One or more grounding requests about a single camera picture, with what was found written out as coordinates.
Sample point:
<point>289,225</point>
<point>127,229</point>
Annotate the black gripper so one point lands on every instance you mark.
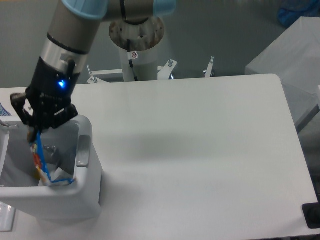
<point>49,95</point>

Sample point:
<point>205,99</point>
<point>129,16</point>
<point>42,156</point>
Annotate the blue snack wrapper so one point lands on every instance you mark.
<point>40,163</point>

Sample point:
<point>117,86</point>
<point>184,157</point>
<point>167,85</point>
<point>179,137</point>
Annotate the white plastic packaging trash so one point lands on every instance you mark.
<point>56,173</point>

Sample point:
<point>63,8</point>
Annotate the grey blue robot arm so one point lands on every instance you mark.
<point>76,22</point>

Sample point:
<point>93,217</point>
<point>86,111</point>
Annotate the white trash can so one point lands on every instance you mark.
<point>70,147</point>

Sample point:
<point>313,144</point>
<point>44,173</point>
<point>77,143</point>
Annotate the blue white package left edge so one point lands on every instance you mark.
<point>3,111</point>

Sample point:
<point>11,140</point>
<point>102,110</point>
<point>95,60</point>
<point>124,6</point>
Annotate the white covered box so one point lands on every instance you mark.
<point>295,58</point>

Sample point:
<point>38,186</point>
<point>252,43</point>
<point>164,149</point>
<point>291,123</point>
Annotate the blue bag in corner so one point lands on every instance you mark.
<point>290,11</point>

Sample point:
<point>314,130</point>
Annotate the black device at table edge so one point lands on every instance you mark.
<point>311,213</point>

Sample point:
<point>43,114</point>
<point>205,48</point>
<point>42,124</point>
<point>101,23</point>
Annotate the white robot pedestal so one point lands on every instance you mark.
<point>137,40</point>

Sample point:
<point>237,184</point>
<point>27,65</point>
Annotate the white table frame bracket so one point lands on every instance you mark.
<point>130,73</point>

